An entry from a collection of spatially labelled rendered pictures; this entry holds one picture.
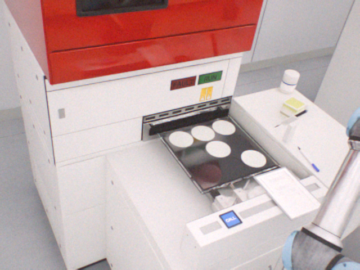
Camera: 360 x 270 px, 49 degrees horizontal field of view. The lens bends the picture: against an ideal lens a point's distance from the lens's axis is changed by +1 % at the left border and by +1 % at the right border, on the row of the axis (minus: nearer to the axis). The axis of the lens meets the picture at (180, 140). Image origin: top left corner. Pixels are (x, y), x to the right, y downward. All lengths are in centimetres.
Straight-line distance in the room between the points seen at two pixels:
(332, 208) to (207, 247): 37
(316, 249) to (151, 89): 83
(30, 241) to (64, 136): 103
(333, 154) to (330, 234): 58
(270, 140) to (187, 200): 44
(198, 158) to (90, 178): 47
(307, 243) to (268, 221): 23
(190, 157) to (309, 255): 63
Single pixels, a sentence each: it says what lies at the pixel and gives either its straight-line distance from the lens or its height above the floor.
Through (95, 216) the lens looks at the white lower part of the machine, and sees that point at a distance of 192.
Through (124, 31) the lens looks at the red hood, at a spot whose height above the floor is 138.
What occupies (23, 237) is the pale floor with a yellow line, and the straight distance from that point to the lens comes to 246.
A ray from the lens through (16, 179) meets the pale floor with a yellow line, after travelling 277.
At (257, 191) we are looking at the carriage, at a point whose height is 88.
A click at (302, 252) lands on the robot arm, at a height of 106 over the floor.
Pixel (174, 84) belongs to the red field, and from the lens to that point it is 159.
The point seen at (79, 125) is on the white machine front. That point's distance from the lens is 152.
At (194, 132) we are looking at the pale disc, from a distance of 168.
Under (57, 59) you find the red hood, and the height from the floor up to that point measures 131.
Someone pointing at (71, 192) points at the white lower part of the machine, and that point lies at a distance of 174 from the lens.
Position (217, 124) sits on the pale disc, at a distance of 176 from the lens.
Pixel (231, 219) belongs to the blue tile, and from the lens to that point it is 129.
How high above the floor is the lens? 194
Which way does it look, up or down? 40 degrees down
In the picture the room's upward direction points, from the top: 8 degrees clockwise
